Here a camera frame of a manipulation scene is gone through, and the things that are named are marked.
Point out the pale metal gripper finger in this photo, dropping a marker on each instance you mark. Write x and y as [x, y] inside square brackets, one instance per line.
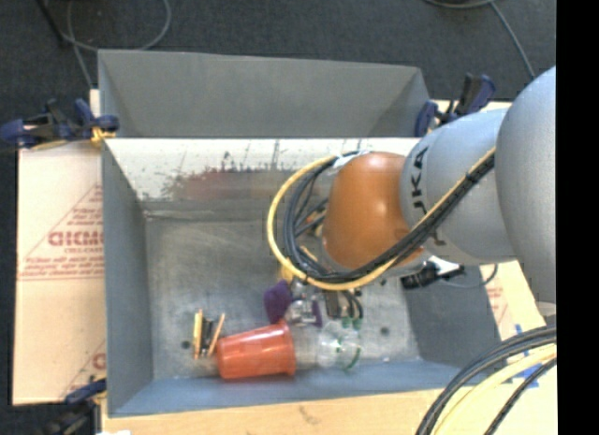
[297, 289]
[302, 314]

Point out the purple soft lump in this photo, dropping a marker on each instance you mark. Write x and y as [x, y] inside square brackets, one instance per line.
[277, 300]

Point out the clear plastic bottle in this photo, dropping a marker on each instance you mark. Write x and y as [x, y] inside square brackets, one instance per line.
[323, 346]

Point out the orange plastic cup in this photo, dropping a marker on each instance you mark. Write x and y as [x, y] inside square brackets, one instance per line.
[256, 351]

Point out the grey metal bin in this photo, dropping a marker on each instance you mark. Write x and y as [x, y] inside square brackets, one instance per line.
[210, 260]

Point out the tan and black small tool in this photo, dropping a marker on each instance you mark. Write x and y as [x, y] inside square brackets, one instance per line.
[205, 334]

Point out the black cylinder on white bracket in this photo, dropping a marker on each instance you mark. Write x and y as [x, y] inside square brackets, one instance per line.
[421, 278]

